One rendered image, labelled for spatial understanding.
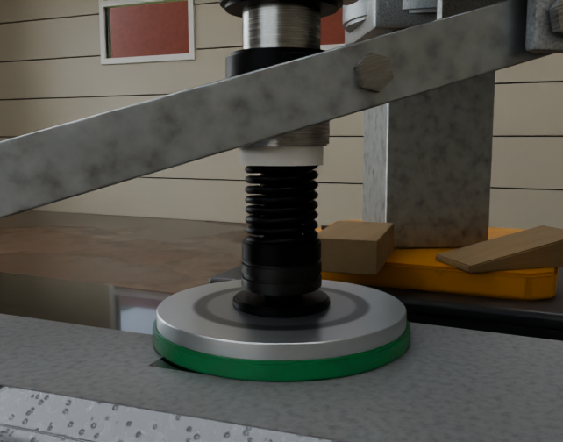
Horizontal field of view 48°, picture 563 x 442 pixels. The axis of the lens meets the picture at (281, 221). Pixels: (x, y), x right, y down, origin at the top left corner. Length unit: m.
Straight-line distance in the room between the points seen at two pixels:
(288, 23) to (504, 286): 0.59
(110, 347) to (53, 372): 0.06
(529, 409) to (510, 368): 0.07
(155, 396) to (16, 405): 0.10
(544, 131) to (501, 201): 0.76
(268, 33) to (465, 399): 0.30
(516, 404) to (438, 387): 0.05
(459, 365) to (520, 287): 0.48
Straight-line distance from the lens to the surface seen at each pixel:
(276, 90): 0.47
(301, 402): 0.43
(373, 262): 0.91
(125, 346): 0.54
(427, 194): 1.14
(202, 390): 0.45
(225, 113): 0.46
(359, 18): 1.16
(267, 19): 0.51
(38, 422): 0.46
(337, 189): 6.85
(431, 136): 1.13
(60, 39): 8.86
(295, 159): 0.50
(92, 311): 0.66
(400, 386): 0.46
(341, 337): 0.47
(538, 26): 0.53
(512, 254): 1.00
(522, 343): 0.57
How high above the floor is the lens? 0.97
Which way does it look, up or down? 7 degrees down
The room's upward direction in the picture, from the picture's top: straight up
